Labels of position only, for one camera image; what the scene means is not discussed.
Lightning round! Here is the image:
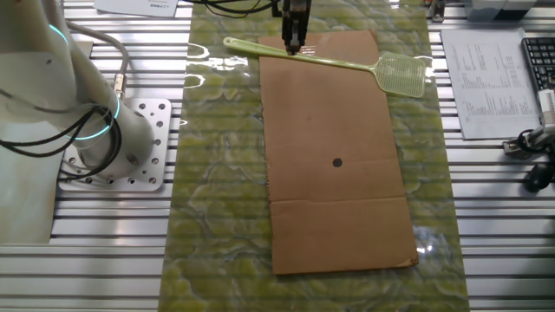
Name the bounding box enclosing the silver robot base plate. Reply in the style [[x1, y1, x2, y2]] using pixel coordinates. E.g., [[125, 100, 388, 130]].
[[57, 97, 173, 193]]

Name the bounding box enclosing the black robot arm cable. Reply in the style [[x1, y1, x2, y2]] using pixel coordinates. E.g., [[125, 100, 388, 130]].
[[0, 88, 125, 181]]

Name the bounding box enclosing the small silver camera on stand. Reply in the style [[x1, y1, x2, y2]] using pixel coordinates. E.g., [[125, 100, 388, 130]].
[[502, 88, 555, 157]]

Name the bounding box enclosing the grey black box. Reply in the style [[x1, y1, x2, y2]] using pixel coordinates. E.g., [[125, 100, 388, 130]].
[[465, 0, 538, 23]]

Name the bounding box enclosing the light green plastic flyswatter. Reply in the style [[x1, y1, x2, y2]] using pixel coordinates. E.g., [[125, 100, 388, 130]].
[[222, 36, 428, 99]]

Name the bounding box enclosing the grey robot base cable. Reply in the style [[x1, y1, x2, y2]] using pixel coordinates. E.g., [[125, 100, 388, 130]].
[[64, 19, 131, 101]]

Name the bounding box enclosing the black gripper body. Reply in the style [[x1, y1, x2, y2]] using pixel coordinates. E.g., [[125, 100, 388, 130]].
[[280, 0, 312, 36]]

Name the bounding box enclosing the black computer keyboard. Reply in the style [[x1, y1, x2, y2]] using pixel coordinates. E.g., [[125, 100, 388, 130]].
[[521, 36, 555, 92]]

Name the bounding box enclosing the white paper dense print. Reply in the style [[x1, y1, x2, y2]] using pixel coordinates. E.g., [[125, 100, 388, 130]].
[[441, 28, 541, 140]]

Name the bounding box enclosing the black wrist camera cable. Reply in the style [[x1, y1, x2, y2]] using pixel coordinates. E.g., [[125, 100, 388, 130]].
[[190, 0, 281, 19]]

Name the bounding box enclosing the brown cardboard sheet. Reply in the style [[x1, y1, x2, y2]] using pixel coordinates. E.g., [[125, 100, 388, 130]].
[[257, 29, 421, 276]]

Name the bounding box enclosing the black round device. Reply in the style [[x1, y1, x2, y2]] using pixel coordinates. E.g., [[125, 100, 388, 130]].
[[522, 162, 555, 194]]

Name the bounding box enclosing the green marble pattern mat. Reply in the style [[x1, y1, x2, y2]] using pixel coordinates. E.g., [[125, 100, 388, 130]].
[[158, 0, 471, 312]]

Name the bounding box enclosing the white paper short text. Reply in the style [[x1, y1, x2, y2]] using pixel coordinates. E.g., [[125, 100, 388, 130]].
[[93, 0, 180, 18]]

